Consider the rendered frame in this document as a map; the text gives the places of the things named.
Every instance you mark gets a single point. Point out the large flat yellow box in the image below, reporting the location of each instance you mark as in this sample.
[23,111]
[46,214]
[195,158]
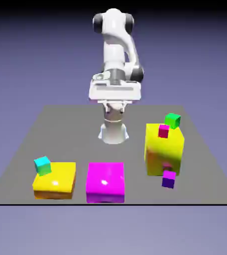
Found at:
[54,182]

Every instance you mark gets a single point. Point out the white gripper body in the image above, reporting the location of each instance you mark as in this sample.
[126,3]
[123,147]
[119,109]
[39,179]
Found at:
[114,92]

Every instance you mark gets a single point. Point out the large tall yellow box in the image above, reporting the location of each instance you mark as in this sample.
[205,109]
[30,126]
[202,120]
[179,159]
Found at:
[163,151]

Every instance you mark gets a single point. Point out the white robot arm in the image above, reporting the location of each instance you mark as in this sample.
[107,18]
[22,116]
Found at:
[115,35]

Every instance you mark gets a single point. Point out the small green cube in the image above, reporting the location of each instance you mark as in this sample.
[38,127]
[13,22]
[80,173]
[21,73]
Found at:
[172,120]

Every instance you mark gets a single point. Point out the small purple cube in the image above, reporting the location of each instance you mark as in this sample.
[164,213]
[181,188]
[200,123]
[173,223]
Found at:
[168,179]

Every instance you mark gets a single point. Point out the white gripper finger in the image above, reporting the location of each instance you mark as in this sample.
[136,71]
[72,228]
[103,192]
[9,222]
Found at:
[107,107]
[122,107]

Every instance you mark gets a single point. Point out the small cyan cube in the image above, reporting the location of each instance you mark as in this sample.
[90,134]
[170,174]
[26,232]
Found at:
[42,165]

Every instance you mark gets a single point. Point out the small red cube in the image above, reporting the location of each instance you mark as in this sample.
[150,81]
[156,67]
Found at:
[163,131]

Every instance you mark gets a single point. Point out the large magenta box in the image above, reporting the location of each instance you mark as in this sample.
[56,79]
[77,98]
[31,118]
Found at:
[105,182]

